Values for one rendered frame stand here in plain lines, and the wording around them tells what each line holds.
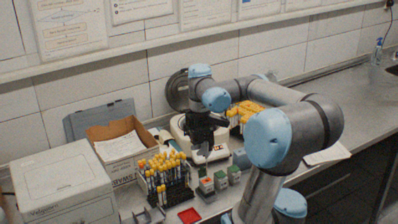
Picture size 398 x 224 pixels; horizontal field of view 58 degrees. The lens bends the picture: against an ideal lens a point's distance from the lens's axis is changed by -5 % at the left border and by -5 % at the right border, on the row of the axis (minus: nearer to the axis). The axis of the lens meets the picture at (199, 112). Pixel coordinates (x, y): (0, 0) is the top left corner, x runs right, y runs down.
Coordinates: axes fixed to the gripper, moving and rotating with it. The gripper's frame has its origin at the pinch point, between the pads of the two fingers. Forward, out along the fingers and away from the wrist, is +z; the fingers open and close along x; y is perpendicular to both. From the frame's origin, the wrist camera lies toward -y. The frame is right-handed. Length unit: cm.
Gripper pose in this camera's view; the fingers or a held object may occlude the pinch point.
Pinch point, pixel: (206, 154)
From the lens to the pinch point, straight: 139.5
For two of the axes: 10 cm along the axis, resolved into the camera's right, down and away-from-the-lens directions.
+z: 0.2, 8.6, 5.1
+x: 5.1, 4.3, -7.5
